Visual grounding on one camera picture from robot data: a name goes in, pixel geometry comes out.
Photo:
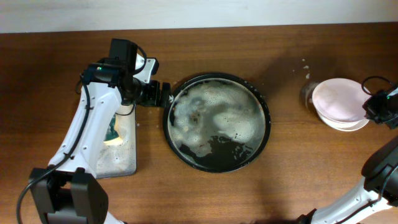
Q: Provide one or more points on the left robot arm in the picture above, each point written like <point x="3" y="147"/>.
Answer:
<point x="67" y="191"/>

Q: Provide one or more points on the pinkish white plate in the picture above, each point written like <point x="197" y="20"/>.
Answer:
<point x="340" y="100"/>

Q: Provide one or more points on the rectangular black soap tray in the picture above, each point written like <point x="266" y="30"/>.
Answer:
<point x="120" y="160"/>

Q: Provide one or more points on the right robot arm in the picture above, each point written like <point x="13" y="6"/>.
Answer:
<point x="377" y="189"/>

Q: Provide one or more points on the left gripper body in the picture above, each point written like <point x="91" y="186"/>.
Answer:
<point x="156" y="93"/>

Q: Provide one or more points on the round black tray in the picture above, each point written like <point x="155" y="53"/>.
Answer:
<point x="217" y="122"/>

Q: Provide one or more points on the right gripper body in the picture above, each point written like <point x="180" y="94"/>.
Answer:
<point x="374" y="109"/>

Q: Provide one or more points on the green yellow sponge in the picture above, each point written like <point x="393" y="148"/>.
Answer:
<point x="112" y="138"/>

